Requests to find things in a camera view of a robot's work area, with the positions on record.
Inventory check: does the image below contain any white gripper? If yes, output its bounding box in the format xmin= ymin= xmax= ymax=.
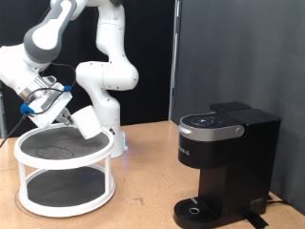
xmin=28 ymin=83 xmax=73 ymax=129

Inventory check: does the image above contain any white mug with green tape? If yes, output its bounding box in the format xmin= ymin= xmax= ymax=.
xmin=70 ymin=105 xmax=103 ymax=140

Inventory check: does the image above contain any black Keurig coffee machine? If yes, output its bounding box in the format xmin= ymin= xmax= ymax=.
xmin=173 ymin=101 xmax=282 ymax=229

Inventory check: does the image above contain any white two-tier turntable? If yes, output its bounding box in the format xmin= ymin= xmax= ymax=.
xmin=13 ymin=123 xmax=116 ymax=219

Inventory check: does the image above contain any grey backdrop curtain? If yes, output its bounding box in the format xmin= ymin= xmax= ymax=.
xmin=173 ymin=0 xmax=305 ymax=216

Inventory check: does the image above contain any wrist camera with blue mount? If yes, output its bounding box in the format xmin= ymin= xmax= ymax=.
xmin=19 ymin=103 xmax=36 ymax=116

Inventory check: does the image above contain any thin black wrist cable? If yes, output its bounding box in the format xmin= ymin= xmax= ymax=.
xmin=23 ymin=62 xmax=78 ymax=116

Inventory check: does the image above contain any long black hanging cable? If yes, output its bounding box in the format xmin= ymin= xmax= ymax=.
xmin=0 ymin=113 xmax=28 ymax=149

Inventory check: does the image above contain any grey metal frame pole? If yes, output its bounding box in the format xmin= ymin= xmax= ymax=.
xmin=169 ymin=0 xmax=182 ymax=121

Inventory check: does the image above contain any black power cord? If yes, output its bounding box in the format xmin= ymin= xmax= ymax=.
xmin=266 ymin=195 xmax=292 ymax=206

